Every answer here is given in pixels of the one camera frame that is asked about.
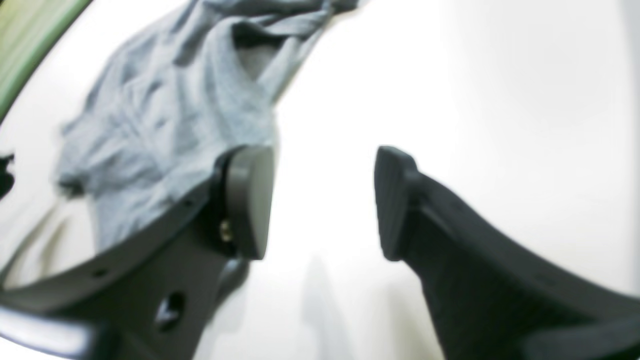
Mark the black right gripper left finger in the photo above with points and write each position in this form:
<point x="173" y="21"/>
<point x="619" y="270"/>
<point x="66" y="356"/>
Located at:
<point x="151" y="296"/>

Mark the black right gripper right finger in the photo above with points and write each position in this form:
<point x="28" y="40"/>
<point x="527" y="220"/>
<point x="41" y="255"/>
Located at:
<point x="488" y="297"/>

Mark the grey t-shirt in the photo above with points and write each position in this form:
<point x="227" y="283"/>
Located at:
<point x="198" y="82"/>

